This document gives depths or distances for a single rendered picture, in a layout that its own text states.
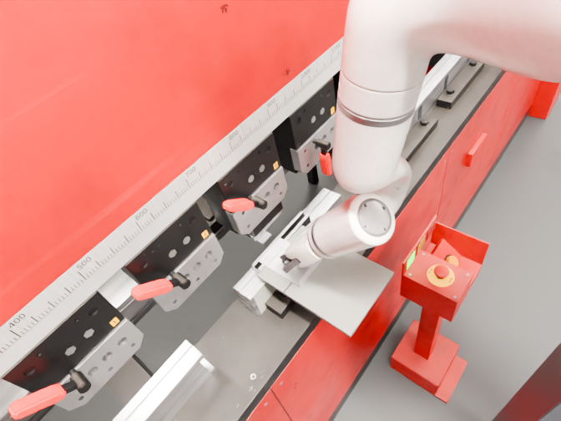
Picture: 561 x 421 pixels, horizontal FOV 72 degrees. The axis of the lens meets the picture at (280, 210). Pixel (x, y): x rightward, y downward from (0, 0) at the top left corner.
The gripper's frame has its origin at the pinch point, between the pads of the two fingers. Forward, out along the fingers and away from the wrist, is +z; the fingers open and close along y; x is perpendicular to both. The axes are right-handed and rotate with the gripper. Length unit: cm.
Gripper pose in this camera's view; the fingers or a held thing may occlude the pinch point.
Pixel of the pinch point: (295, 250)
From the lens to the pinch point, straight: 88.2
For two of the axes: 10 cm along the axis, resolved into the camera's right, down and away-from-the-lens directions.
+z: -3.4, 2.5, 9.0
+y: -6.2, 6.6, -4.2
